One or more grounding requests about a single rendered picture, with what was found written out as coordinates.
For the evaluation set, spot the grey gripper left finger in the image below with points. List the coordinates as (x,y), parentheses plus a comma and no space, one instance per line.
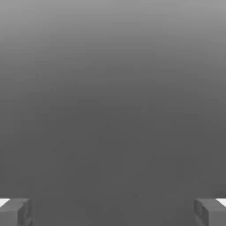
(14,212)

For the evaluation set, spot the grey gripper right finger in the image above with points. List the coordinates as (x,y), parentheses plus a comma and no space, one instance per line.
(212,212)

